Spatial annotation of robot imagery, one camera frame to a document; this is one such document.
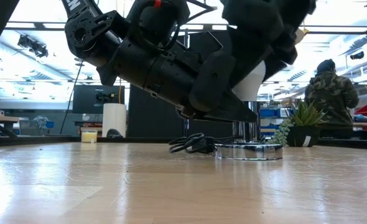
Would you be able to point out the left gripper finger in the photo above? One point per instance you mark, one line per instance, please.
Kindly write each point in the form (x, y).
(230, 113)

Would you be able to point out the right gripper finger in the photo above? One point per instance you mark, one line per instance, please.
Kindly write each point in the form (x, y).
(249, 49)
(283, 53)

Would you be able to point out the white lightbulb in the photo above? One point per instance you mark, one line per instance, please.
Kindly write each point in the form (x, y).
(250, 88)

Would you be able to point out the chrome table lamp base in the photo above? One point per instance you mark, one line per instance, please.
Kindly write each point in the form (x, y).
(249, 152)

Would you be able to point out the beige pendant lamp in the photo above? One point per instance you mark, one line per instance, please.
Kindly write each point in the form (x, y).
(301, 35)

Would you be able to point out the blue storage bins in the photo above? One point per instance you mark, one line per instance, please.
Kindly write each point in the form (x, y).
(267, 112)

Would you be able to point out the person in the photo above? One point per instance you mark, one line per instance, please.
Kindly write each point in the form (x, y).
(331, 93)

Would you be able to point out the white paper roll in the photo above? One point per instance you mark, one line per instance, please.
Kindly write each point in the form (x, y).
(114, 118)

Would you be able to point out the succulent plant in black pot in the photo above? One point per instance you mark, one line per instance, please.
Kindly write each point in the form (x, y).
(301, 137)

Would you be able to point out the black dome object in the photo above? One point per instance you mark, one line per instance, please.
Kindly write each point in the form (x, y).
(114, 133)

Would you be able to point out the black monitor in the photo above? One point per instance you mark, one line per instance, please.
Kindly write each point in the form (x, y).
(87, 99)

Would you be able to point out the yellow candle jar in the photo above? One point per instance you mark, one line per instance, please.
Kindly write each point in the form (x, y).
(89, 137)

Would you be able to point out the small blue box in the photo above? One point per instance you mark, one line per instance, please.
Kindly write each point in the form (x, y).
(49, 124)

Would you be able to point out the black ceiling track light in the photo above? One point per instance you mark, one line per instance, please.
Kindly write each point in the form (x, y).
(34, 46)

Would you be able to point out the wooden side table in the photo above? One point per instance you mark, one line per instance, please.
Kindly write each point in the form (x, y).
(0, 118)

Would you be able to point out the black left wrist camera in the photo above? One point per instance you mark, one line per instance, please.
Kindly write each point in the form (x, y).
(211, 46)

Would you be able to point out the black ceiling camera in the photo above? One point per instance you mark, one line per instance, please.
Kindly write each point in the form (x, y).
(357, 55)

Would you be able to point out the black table edge rail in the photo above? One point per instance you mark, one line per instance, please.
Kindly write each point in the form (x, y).
(31, 140)

